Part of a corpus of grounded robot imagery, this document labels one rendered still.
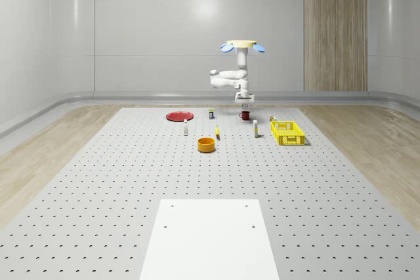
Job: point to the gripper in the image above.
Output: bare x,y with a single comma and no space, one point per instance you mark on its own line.
244,97

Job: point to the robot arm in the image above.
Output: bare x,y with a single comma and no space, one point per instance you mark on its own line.
229,76

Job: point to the red mug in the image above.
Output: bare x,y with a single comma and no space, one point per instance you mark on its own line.
245,115

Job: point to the yellow carton box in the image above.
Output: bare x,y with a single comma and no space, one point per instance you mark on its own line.
255,129

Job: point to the flat-sided can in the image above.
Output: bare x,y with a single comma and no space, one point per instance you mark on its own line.
211,114

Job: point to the banana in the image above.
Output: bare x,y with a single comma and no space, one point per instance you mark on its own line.
217,132

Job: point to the yellow bowl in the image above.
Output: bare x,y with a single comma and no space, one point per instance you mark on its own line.
206,146

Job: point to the yellow basket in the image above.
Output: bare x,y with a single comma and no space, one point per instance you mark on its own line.
290,139

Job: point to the small white bottle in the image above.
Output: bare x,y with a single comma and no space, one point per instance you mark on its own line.
185,128

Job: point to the red plate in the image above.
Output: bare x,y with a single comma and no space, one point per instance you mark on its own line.
180,116

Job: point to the white board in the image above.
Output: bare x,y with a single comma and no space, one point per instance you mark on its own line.
210,240

